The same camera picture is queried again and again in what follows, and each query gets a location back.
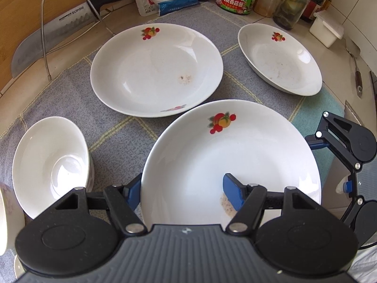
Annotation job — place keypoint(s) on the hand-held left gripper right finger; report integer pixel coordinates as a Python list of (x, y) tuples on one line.
[(232, 193)]

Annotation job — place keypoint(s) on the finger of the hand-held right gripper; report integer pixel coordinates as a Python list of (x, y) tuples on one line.
[(317, 146), (347, 187)]

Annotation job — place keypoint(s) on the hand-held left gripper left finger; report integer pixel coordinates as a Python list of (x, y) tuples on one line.
[(134, 193)]

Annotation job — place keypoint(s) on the white fruit print plate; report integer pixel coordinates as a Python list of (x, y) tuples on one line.
[(153, 73), (206, 159), (282, 62)]

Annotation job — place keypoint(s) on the white ceramic bowl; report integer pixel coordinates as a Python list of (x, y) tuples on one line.
[(47, 165), (3, 221)]

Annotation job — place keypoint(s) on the teal cloth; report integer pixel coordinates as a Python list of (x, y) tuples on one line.
[(321, 109)]

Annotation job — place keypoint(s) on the grey checked mat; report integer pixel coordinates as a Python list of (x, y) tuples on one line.
[(117, 135)]

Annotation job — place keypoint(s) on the metal spatula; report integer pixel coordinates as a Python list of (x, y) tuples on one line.
[(353, 50)]

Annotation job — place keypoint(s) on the white plastic box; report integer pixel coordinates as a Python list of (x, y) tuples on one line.
[(325, 29)]

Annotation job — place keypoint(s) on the clear glass bottle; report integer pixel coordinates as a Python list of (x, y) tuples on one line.
[(290, 6)]

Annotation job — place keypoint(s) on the small white seasoning bag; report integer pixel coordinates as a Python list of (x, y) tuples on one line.
[(145, 6)]

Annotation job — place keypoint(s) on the bamboo cutting board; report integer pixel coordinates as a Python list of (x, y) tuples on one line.
[(20, 8)]

